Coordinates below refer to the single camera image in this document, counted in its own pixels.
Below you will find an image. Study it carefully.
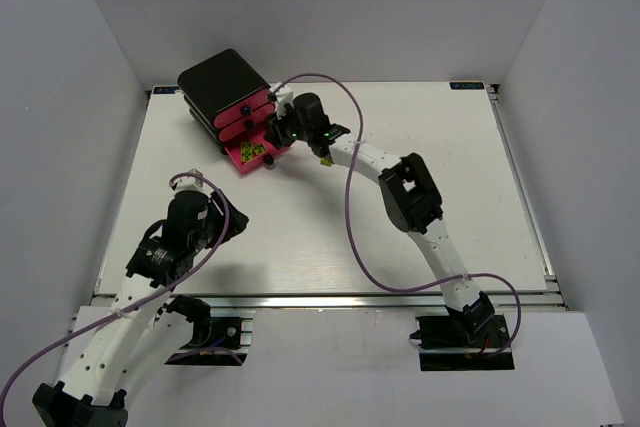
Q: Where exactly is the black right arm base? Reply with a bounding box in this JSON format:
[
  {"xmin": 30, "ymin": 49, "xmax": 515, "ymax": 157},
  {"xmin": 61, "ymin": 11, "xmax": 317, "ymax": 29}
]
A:
[{"xmin": 409, "ymin": 315, "xmax": 515, "ymax": 372}]

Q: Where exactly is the lime small lego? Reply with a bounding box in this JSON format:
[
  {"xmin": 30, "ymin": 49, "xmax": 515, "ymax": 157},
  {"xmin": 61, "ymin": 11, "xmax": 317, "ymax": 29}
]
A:
[{"xmin": 253, "ymin": 144, "xmax": 267, "ymax": 157}]

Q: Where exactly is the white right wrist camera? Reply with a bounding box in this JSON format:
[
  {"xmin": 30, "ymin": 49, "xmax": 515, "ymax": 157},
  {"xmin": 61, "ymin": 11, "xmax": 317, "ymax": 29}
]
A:
[{"xmin": 268, "ymin": 82, "xmax": 294, "ymax": 118}]

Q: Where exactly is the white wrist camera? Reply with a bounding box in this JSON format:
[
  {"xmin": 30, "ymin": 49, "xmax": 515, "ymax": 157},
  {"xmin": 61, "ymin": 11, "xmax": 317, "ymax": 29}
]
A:
[
  {"xmin": 268, "ymin": 82, "xmax": 294, "ymax": 118},
  {"xmin": 169, "ymin": 169, "xmax": 205, "ymax": 195}
]

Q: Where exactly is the pink top drawer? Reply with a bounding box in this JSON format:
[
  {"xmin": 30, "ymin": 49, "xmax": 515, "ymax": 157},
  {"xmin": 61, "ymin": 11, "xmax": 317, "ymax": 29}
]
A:
[{"xmin": 212, "ymin": 89, "xmax": 274, "ymax": 129}]

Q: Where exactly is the black drawer cabinet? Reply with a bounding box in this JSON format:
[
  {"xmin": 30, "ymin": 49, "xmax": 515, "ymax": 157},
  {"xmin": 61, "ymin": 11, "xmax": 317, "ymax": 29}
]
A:
[{"xmin": 177, "ymin": 49, "xmax": 270, "ymax": 146}]

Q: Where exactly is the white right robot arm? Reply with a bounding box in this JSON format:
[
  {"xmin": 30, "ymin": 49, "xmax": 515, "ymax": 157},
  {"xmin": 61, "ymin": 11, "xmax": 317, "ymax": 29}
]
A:
[{"xmin": 266, "ymin": 85, "xmax": 495, "ymax": 338}]

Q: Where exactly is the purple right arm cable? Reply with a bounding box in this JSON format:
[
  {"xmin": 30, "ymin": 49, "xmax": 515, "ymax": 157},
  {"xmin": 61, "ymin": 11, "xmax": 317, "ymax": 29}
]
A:
[{"xmin": 272, "ymin": 71, "xmax": 521, "ymax": 359}]

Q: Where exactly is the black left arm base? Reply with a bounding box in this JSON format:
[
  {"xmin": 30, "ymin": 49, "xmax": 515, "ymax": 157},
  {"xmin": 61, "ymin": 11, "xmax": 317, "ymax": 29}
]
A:
[{"xmin": 165, "ymin": 307, "xmax": 253, "ymax": 367}]

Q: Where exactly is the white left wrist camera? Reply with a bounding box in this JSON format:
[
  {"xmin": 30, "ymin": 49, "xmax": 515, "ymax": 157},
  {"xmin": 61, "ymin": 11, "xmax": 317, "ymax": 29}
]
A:
[{"xmin": 169, "ymin": 169, "xmax": 205, "ymax": 195}]

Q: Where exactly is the lime long lego brick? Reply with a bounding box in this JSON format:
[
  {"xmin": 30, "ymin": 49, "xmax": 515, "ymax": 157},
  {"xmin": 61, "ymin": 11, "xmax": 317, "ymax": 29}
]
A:
[{"xmin": 241, "ymin": 142, "xmax": 254, "ymax": 164}]

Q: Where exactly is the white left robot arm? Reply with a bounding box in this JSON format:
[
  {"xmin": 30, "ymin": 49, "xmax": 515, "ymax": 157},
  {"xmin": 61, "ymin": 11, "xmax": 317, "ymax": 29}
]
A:
[{"xmin": 32, "ymin": 188, "xmax": 249, "ymax": 426}]

